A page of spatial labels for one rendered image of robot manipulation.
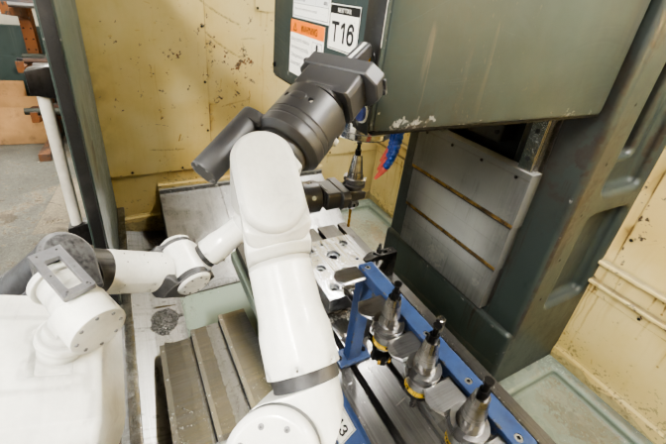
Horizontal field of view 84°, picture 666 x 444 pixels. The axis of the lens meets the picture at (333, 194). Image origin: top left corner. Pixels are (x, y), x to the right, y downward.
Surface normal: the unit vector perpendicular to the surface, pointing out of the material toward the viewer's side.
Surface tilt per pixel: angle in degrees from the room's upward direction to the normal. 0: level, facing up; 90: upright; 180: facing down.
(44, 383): 23
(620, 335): 90
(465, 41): 90
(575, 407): 0
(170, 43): 90
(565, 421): 0
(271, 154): 40
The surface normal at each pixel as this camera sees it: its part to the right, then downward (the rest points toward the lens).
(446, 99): 0.47, 0.46
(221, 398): 0.04, -0.93
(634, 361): -0.88, 0.14
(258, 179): 0.24, -0.37
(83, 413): 0.44, -0.86
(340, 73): -0.18, -0.58
